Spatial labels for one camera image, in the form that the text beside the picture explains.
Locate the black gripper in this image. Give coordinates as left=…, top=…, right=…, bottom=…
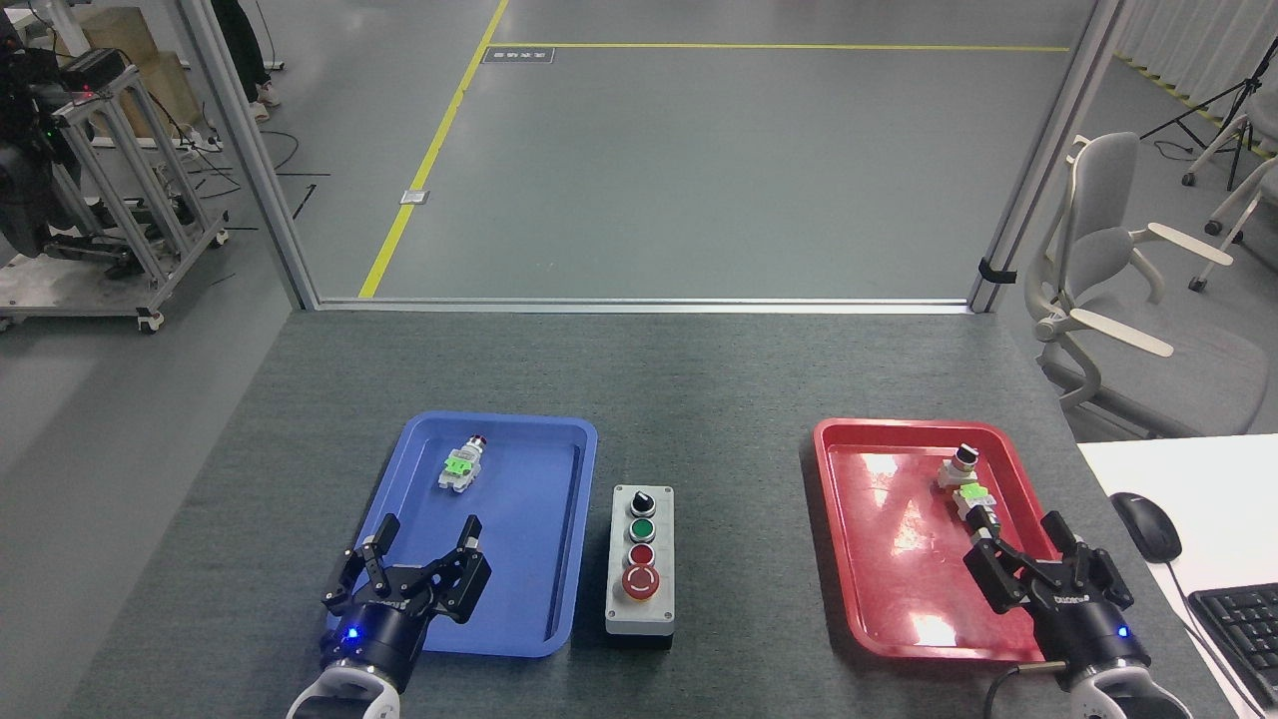
left=963, top=511, right=1149, bottom=692
left=321, top=513, right=492, bottom=692

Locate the grey control box with buttons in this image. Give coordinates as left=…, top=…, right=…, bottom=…
left=605, top=484, right=676, bottom=651

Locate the brown wooden box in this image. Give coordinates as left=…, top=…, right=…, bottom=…
left=55, top=8, right=206, bottom=141

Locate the black computer mouse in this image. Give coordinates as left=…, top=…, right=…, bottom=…
left=1110, top=492, right=1183, bottom=563

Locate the blue plastic tray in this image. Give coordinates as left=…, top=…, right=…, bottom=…
left=354, top=411, right=599, bottom=659

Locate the red plastic tray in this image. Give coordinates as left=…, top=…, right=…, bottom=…
left=800, top=417, right=1074, bottom=664

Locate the black keyboard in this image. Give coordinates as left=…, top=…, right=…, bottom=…
left=1186, top=584, right=1278, bottom=687

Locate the grey office chair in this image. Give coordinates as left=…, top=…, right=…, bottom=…
left=1025, top=132, right=1278, bottom=440

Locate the white chair leg with castor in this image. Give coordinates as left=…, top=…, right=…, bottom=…
left=1181, top=112, right=1255, bottom=188
left=1188, top=155, right=1278, bottom=293

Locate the black tripod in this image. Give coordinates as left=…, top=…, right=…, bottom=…
left=1140, top=38, right=1278, bottom=191

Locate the black machine on cart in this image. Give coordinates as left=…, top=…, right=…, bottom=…
left=0, top=20, right=96, bottom=259

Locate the person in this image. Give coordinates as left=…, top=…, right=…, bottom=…
left=210, top=0, right=283, bottom=126

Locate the white curtain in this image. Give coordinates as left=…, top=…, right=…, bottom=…
left=1113, top=0, right=1278, bottom=136

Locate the green push button switch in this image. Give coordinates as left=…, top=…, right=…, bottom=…
left=954, top=483, right=1001, bottom=532

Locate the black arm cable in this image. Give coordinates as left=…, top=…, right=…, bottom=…
left=982, top=658, right=1067, bottom=719

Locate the red push button switch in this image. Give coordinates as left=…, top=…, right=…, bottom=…
left=437, top=434, right=488, bottom=493

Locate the black selector switch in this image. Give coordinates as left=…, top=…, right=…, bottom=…
left=937, top=445, right=980, bottom=490

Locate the thin mouse cable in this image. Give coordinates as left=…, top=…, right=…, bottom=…
left=1164, top=559, right=1264, bottom=719

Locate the silver table edge rail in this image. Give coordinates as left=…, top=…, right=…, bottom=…
left=318, top=298, right=974, bottom=316

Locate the silver aluminium post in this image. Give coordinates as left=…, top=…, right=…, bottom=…
left=178, top=0, right=320, bottom=311
left=966, top=0, right=1129, bottom=314

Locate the aluminium frame cart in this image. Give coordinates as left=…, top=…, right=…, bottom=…
left=0, top=65, right=231, bottom=334

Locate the black floor cable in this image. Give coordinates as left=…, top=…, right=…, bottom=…
left=190, top=128, right=332, bottom=219

